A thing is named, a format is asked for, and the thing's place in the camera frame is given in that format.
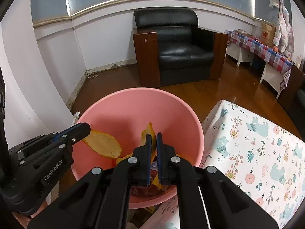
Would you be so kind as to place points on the white low desk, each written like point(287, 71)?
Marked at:
point(257, 62)

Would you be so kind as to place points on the large orange peel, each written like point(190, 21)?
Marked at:
point(103, 144)

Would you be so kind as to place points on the plaid checkered tablecloth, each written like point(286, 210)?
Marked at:
point(277, 68)

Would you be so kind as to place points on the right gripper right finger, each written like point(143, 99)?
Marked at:
point(206, 197)

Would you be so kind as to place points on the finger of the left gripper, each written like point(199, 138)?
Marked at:
point(76, 132)

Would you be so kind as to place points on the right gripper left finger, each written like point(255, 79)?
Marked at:
point(100, 199)

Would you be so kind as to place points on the brown paper bag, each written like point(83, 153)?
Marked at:
point(267, 34)

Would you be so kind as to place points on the black leather armchair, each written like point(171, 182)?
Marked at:
point(171, 49)
point(292, 98)

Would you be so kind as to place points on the orange fruit on desk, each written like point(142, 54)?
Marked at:
point(275, 49)

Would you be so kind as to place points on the pink plastic trash bin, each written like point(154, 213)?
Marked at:
point(124, 115)

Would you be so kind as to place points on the hanging floral padded jacket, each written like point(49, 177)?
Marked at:
point(283, 36)

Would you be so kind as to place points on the floral bear tablecloth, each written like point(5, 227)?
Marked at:
point(264, 160)

